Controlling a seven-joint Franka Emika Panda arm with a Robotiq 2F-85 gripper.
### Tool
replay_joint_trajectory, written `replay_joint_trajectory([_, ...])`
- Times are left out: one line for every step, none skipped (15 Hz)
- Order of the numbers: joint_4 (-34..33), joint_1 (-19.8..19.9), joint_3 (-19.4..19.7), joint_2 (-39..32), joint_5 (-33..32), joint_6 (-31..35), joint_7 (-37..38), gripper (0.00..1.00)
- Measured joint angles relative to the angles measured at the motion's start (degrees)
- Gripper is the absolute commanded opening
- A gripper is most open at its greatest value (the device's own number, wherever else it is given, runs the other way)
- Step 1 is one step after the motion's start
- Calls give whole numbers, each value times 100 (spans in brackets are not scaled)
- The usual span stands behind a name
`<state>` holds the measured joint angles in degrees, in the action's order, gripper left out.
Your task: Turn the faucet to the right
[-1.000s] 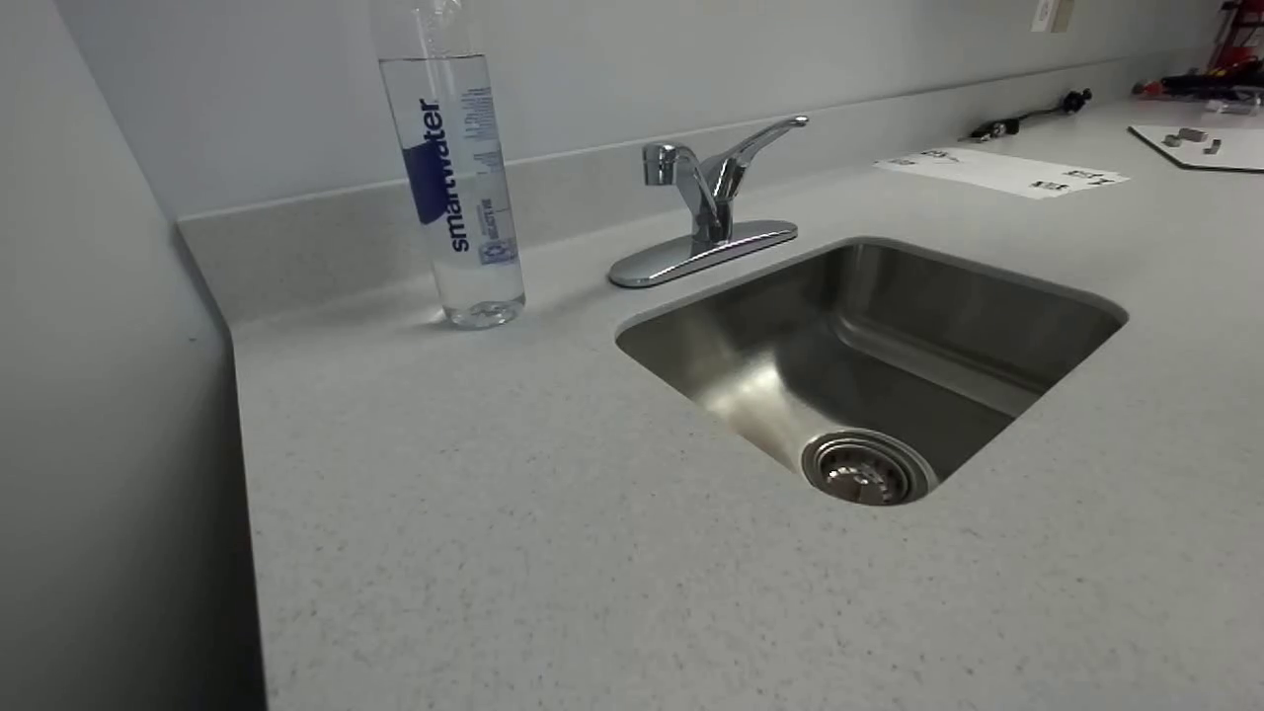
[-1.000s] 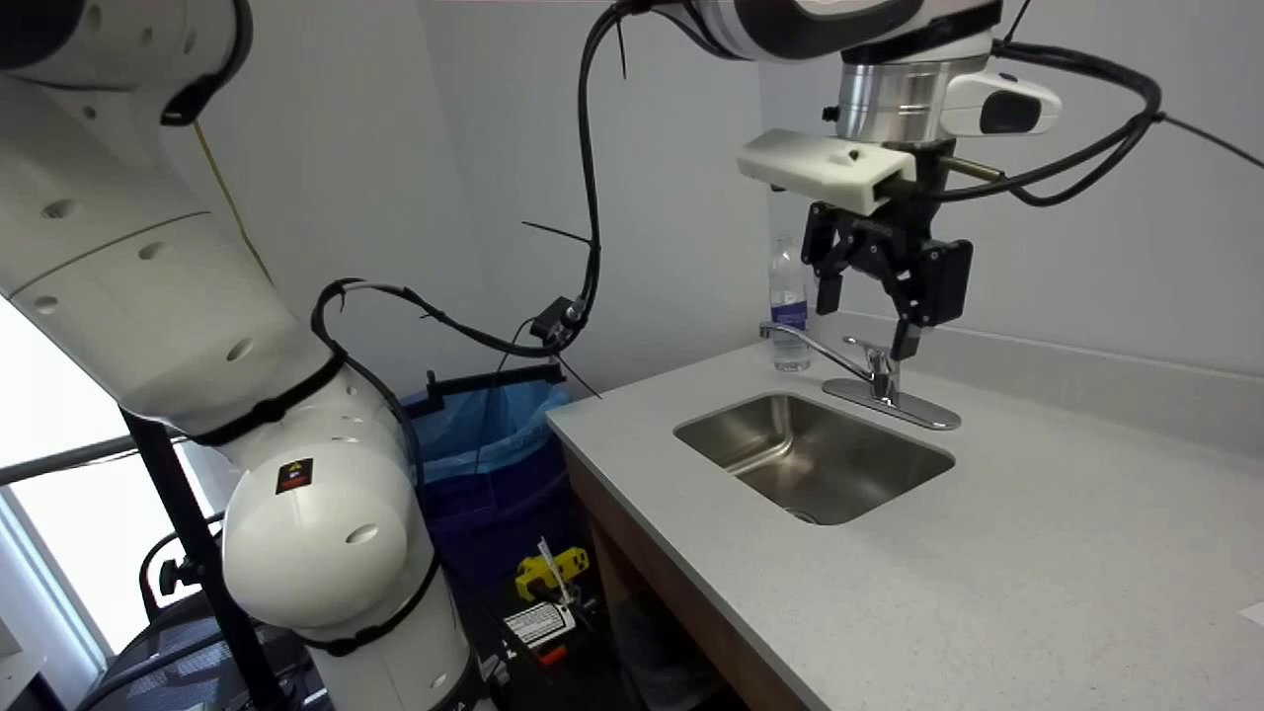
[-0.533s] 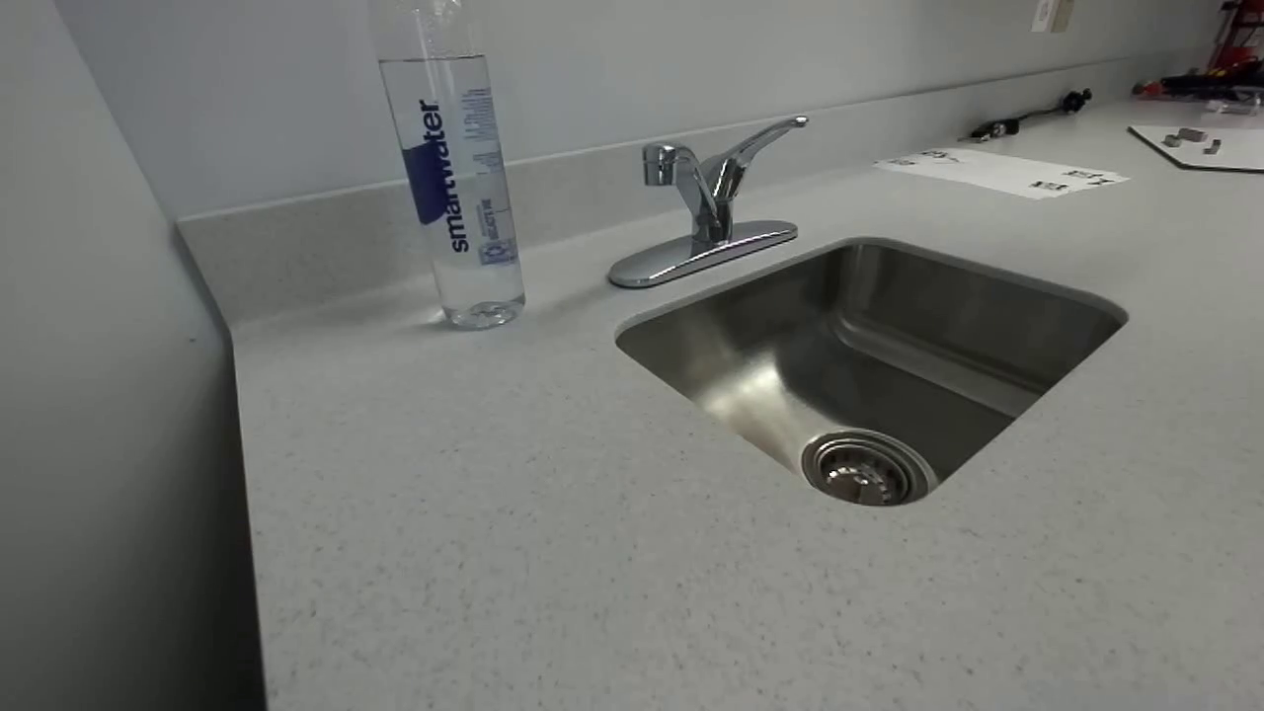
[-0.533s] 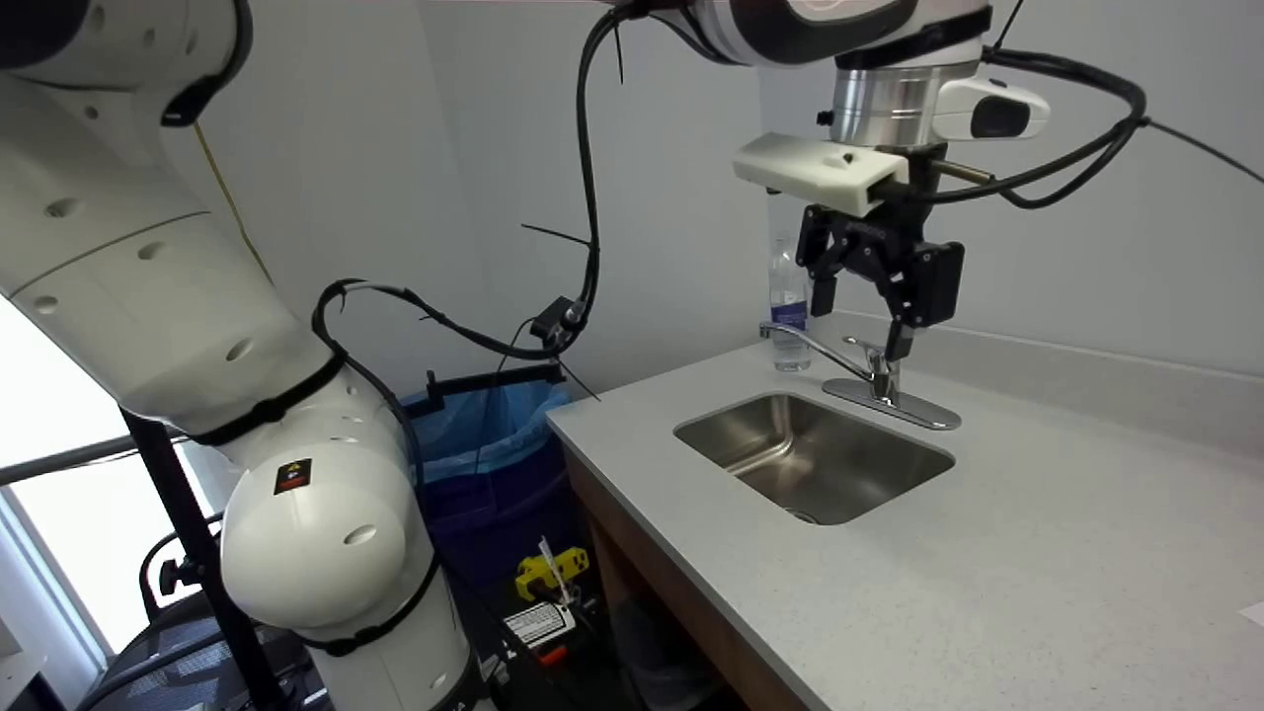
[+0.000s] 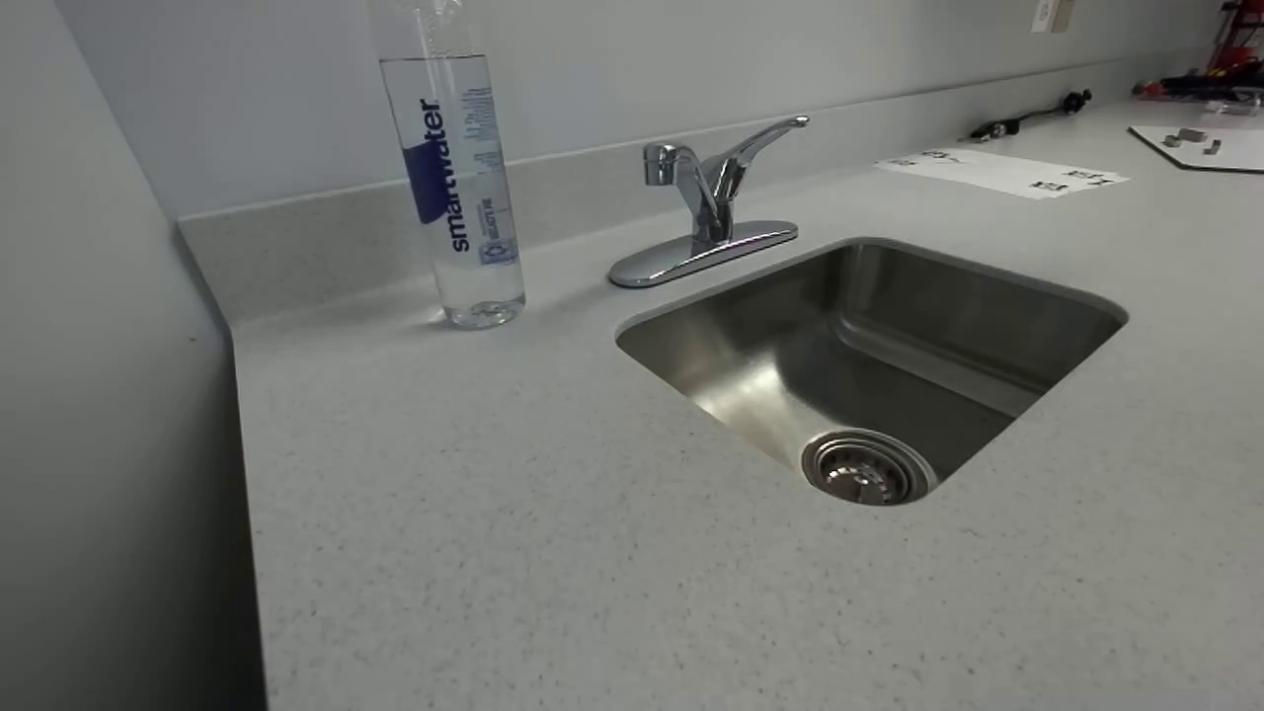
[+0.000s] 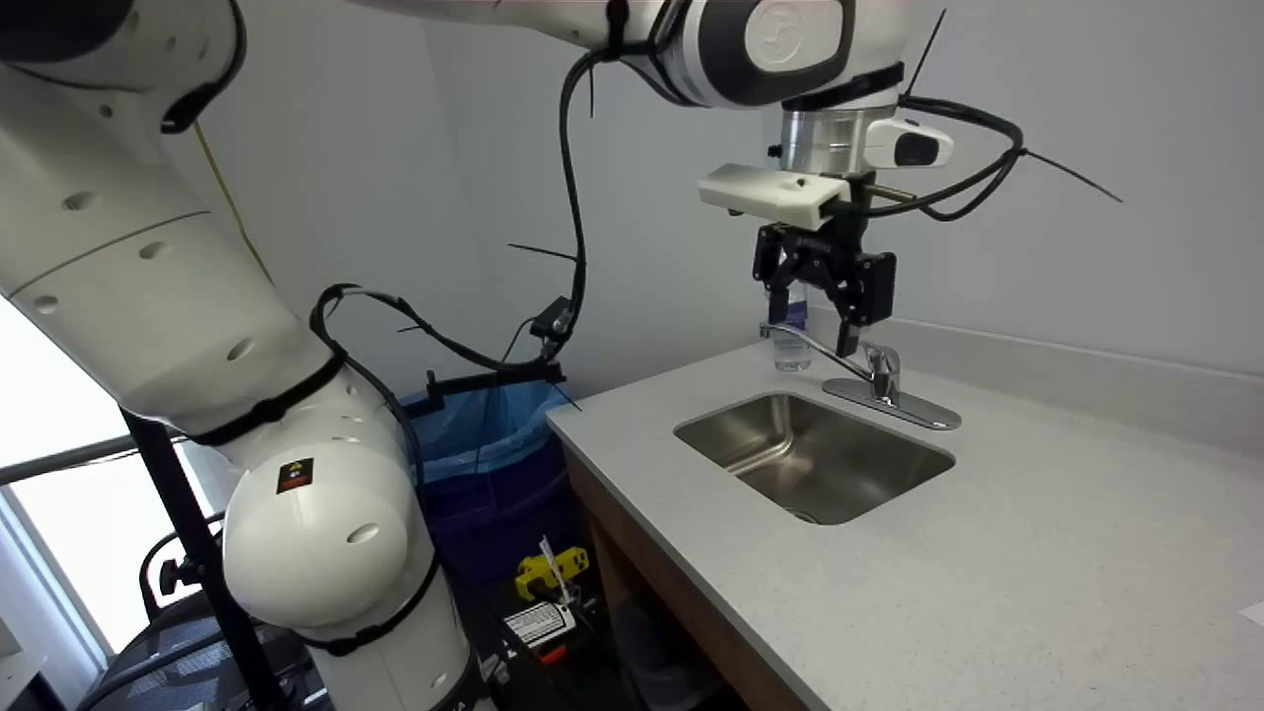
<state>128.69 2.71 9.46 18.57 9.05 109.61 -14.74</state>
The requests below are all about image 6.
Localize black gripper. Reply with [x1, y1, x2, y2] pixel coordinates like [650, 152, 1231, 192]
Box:
[750, 212, 899, 361]

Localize chrome faucet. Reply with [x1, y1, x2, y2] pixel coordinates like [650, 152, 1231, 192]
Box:
[758, 320, 962, 436]

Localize stainless steel sink basin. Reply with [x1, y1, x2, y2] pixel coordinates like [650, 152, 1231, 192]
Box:
[671, 390, 960, 529]

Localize wooden counter cabinet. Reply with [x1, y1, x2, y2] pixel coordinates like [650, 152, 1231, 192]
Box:
[558, 437, 808, 711]

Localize bin with blue bag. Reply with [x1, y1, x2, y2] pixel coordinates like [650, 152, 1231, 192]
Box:
[391, 365, 594, 614]

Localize yellow tool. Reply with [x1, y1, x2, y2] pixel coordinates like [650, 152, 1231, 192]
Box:
[509, 543, 596, 603]

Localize white and red device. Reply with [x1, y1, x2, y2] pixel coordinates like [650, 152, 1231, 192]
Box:
[500, 595, 584, 655]

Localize black metal stand pole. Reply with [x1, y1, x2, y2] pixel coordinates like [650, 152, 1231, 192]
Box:
[118, 406, 288, 711]

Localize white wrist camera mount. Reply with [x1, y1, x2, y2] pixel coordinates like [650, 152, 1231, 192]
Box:
[695, 157, 854, 238]

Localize small white black-lens camera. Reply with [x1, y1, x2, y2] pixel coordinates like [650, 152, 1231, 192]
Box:
[861, 115, 960, 174]

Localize looped black camera cable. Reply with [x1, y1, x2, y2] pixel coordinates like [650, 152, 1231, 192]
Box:
[849, 92, 1029, 225]

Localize long black arm cable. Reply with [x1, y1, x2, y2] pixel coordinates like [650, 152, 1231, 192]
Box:
[308, 0, 662, 389]

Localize thin black cable tie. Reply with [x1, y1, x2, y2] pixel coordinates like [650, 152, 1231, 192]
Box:
[1021, 145, 1124, 210]

